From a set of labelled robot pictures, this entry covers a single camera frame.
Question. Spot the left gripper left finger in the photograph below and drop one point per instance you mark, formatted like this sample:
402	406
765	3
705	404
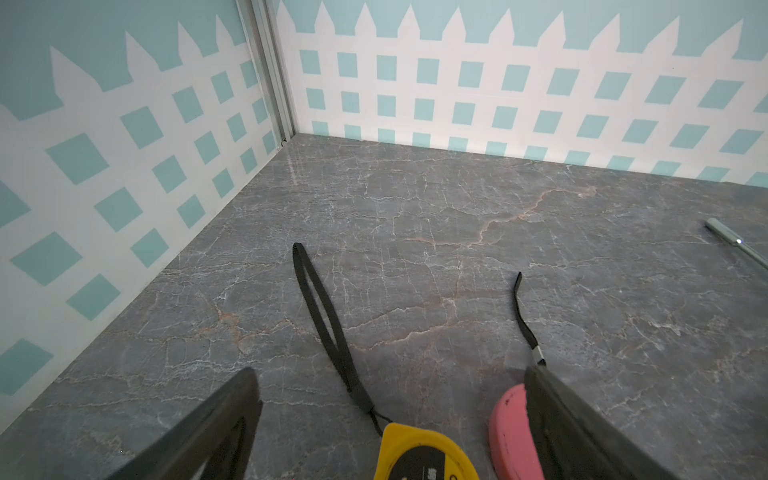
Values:
214	441

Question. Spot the large yellow 3m tape measure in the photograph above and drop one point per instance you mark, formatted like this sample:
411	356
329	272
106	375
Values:
405	452

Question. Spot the pink tape measure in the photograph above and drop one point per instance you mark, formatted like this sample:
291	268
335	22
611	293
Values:
511	443

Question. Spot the black orange screwdriver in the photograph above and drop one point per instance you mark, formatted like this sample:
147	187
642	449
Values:
735	240

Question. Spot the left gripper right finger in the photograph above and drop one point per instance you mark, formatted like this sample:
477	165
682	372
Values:
573	441

